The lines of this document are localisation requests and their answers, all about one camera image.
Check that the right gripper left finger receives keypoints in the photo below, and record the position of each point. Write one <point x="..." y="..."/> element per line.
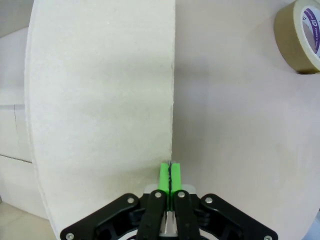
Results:
<point x="152" y="212"/>

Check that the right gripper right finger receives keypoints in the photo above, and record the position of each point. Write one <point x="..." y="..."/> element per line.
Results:
<point x="186" y="212"/>

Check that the brown packing tape roll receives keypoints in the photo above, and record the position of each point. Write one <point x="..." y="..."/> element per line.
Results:
<point x="287" y="37"/>

